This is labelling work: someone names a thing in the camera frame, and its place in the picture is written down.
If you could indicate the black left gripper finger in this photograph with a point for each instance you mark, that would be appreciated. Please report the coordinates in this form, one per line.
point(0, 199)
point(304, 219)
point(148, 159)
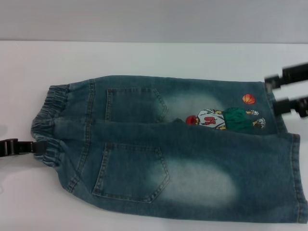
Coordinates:
point(24, 147)

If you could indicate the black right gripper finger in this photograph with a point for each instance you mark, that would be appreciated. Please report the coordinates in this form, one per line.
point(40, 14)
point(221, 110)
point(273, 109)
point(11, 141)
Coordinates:
point(294, 73)
point(292, 104)

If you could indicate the blue denim cartoon-print shorts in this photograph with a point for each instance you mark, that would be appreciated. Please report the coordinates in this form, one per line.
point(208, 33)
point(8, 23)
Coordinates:
point(144, 168)

